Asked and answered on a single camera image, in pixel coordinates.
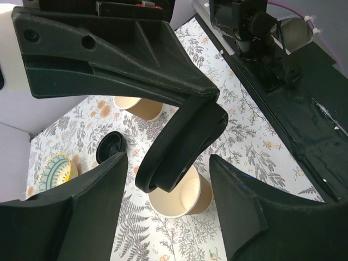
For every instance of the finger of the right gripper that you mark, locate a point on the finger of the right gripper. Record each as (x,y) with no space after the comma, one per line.
(76,55)

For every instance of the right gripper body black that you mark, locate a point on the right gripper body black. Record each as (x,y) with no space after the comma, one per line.
(152,10)

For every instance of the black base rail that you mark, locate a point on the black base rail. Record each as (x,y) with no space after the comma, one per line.
(301,93)

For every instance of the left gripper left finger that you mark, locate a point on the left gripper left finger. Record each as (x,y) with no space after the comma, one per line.
(73,221)

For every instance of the yellow patterned ceramic bowl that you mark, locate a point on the yellow patterned ceramic bowl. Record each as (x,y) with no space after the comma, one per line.
(58,170)

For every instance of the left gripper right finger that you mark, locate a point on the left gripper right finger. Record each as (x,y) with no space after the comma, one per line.
(261,222)

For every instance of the brown paper coffee cup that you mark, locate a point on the brown paper coffee cup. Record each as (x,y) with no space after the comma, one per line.
(193,195)

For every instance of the black coffee cup lid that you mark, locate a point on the black coffee cup lid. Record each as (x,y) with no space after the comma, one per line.
(194,127)

